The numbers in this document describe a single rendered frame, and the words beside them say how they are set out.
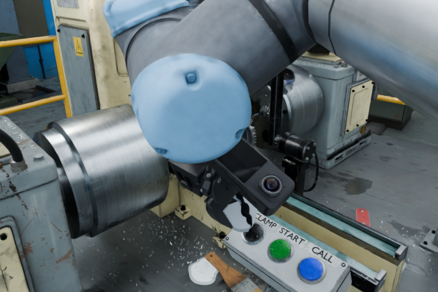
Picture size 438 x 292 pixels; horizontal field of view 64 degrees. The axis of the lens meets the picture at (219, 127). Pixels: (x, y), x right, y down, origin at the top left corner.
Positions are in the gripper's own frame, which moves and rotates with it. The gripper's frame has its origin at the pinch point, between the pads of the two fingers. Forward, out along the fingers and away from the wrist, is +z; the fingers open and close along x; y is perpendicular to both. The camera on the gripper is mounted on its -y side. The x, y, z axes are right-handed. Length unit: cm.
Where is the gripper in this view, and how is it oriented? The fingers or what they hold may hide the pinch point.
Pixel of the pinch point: (249, 225)
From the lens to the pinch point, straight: 53.0
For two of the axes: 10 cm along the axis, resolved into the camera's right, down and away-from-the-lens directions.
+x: -6.6, 6.1, -4.3
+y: -6.9, -2.7, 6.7
